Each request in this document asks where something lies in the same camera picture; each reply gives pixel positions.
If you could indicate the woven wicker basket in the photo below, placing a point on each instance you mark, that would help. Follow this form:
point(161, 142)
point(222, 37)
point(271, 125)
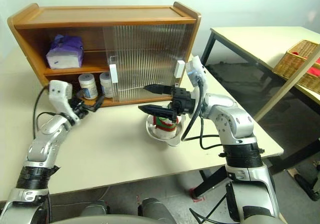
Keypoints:
point(290, 64)

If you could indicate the black table leg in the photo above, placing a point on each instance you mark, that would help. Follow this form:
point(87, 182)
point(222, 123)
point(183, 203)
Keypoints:
point(210, 181)

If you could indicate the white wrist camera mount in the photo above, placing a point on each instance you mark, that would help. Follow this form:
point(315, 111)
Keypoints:
point(196, 67)
point(58, 96)

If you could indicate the red cloth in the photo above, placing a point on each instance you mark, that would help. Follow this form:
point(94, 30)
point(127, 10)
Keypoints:
point(315, 70)

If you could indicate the grey rounded shape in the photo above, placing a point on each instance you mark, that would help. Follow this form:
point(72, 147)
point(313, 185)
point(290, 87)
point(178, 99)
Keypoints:
point(93, 209)
point(156, 209)

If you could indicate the black chair base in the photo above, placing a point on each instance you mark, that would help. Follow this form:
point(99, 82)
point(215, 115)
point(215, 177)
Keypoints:
point(306, 186)

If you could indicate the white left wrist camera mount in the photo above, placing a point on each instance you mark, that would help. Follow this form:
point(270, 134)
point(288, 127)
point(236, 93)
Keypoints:
point(58, 96)

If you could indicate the beige table black frame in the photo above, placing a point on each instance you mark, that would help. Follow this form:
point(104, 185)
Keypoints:
point(260, 42)

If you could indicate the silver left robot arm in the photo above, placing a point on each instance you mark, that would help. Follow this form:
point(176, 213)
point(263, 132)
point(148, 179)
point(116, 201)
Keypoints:
point(45, 139)

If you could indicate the ribbed clear sliding door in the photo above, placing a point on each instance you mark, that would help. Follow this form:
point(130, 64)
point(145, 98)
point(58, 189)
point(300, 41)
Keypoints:
point(179, 69)
point(113, 74)

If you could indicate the silver metal bowl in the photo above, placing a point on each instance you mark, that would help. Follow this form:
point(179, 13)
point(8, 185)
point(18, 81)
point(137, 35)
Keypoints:
point(172, 140)

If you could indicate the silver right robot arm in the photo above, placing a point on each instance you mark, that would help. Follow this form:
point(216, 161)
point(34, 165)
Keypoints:
point(232, 124)

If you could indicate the brown wooden cabinet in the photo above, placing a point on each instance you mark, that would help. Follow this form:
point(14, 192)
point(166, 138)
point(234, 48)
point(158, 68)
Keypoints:
point(100, 15)

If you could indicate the purple tissue pack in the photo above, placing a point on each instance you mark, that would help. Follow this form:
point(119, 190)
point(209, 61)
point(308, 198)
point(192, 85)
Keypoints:
point(65, 54)

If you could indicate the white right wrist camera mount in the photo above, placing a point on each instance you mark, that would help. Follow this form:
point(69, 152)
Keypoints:
point(196, 67)

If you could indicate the light wooden slat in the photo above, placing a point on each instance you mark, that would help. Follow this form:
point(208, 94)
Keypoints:
point(287, 89)

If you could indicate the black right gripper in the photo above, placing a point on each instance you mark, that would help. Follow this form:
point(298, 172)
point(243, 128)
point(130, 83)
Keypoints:
point(183, 101)

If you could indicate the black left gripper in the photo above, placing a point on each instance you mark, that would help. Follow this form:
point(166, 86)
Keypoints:
point(80, 107)

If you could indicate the white plastic bottle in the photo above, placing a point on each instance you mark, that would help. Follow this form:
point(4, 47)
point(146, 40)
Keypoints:
point(88, 84)
point(106, 84)

